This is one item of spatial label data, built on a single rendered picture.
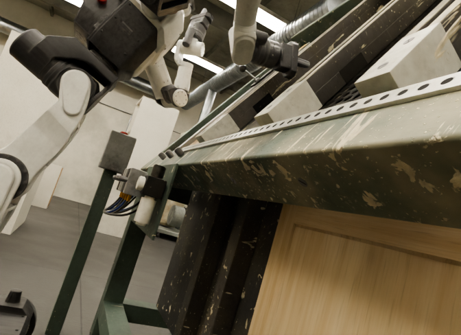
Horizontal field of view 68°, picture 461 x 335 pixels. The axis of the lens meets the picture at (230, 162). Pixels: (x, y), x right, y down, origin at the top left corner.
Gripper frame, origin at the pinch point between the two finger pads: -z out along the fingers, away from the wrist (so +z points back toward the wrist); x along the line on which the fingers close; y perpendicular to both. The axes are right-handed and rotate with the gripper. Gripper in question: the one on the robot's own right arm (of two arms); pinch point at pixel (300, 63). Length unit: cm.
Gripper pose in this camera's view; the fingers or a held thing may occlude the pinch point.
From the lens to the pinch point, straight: 124.0
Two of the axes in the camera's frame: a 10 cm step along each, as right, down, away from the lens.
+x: 1.0, -9.9, 0.8
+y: -3.9, 0.3, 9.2
